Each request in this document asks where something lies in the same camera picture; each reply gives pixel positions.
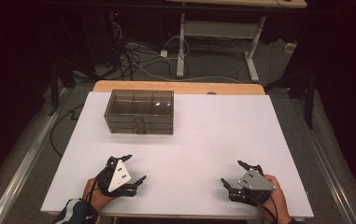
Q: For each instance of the person's right hand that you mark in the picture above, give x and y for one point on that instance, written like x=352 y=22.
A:
x=278 y=205

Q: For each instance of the clear brown drawer box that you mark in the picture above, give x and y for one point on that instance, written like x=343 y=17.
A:
x=139 y=109

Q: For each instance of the person's left hand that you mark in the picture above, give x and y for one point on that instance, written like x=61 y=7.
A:
x=94 y=196

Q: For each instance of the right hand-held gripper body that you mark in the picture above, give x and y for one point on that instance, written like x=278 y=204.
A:
x=255 y=182

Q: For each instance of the white table sheet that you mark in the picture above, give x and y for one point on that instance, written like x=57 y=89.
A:
x=182 y=155

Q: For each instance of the metal floor rail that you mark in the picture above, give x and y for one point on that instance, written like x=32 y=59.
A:
x=26 y=161
x=328 y=168

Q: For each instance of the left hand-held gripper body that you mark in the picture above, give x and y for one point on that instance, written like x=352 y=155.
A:
x=118 y=177

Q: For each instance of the black metal stand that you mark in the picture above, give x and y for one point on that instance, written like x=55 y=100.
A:
x=54 y=90
x=309 y=102

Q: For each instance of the white-legged wooden desk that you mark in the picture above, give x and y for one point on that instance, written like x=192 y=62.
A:
x=219 y=29

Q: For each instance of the clear plastic drawer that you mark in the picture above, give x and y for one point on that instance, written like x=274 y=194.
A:
x=125 y=131

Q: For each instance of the white power adapter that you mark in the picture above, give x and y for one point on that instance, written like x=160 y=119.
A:
x=164 y=53

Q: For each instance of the white power strip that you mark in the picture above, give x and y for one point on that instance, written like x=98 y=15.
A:
x=290 y=47

